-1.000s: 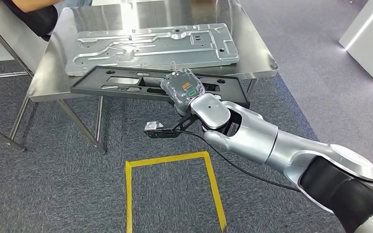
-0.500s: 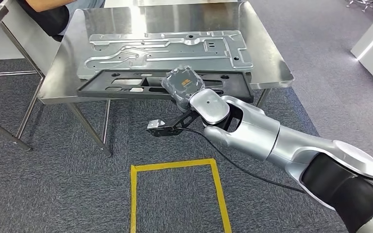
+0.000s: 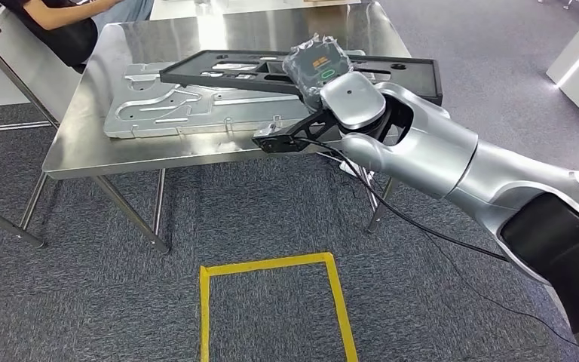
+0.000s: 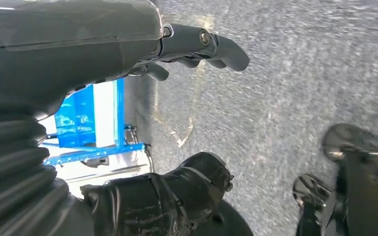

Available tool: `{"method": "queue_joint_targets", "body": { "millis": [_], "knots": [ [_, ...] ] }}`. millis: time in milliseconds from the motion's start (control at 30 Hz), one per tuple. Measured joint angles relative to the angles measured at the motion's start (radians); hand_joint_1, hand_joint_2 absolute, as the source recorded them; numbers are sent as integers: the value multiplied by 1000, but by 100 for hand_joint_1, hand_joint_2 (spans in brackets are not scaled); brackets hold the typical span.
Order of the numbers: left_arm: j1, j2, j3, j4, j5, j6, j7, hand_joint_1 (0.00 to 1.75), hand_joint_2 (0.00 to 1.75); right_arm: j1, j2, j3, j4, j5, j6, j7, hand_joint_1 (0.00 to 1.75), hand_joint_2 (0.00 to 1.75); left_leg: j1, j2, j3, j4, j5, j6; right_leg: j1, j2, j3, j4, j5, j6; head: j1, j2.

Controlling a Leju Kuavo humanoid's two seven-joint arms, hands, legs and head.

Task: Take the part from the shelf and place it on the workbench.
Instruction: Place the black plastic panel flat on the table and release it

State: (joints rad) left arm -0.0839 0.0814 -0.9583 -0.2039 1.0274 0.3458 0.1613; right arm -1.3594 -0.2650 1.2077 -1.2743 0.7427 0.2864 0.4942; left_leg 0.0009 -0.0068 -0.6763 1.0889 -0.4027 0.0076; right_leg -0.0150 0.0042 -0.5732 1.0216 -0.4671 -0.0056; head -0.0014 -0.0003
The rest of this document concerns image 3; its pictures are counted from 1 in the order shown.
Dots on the stainless steel workbench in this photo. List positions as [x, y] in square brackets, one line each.
[119, 155]

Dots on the stamped grey metal plate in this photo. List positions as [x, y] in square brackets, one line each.
[169, 115]

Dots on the black plastic frame part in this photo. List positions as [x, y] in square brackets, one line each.
[419, 80]

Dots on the person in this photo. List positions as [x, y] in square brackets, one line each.
[60, 30]

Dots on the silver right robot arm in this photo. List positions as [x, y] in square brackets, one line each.
[434, 150]

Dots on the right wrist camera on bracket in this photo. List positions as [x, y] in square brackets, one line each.
[279, 142]

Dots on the yellow floor tape square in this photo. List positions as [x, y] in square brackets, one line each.
[204, 310]

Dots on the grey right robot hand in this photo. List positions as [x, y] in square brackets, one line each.
[319, 65]

